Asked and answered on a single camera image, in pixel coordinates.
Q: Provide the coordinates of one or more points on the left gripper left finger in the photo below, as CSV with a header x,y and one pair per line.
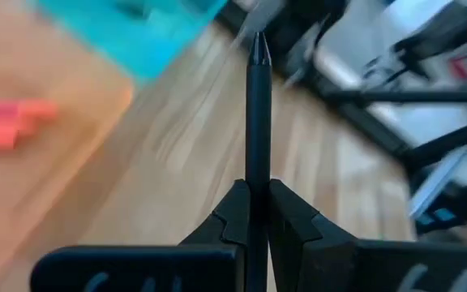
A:
x,y
156,267

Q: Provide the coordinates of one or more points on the teal plastic bin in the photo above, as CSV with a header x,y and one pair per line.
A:
x,y
136,36

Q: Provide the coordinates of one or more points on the black pen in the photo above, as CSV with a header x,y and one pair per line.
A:
x,y
258,121

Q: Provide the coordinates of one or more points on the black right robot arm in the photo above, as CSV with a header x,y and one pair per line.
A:
x,y
302,28

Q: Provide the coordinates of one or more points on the black aluminium table frame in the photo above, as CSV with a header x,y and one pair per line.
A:
x,y
420,97

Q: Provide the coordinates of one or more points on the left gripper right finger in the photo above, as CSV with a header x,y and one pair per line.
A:
x,y
379,267

